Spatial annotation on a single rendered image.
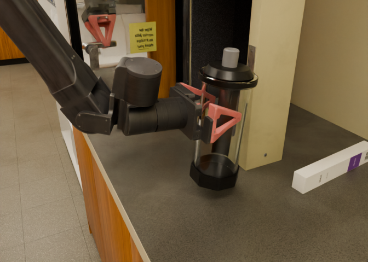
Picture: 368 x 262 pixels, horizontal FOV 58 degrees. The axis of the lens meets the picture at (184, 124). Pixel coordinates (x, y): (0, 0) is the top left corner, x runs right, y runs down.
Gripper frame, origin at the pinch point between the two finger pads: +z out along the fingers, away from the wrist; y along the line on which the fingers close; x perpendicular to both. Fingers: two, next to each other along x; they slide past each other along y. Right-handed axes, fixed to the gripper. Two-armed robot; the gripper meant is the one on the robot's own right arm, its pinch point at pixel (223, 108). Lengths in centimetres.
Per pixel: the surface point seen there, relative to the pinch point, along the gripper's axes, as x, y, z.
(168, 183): 20.6, 7.3, -6.6
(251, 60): -7.3, 5.4, 9.3
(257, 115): 4.6, 3.9, 12.4
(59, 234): 118, 108, -21
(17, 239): 121, 114, -43
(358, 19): -15, 15, 52
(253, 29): -13.6, 6.1, 8.9
